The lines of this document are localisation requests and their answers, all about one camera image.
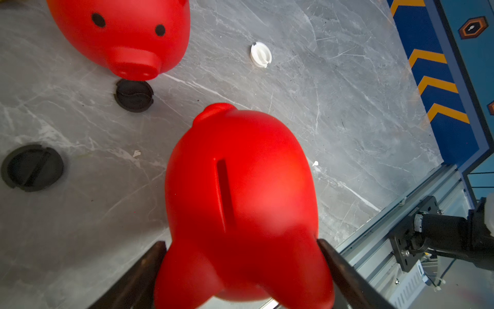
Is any white round plug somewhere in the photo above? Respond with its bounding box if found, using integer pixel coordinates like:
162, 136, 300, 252
250, 42, 272, 68

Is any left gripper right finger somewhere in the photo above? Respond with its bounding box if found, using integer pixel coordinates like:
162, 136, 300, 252
317, 239, 394, 309

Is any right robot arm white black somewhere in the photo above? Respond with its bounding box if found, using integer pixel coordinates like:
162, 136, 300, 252
414, 194, 493, 271

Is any red piggy bank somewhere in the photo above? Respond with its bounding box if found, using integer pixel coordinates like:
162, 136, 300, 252
47, 0, 191, 81
154, 103, 335, 308

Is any black round plug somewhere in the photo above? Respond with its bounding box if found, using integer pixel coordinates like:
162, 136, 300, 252
1, 144, 64, 193
114, 79, 154, 113

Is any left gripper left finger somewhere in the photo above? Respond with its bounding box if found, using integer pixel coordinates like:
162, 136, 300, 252
90, 242, 167, 309

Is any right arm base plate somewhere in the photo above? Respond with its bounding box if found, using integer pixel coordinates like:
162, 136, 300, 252
388, 196, 439, 272

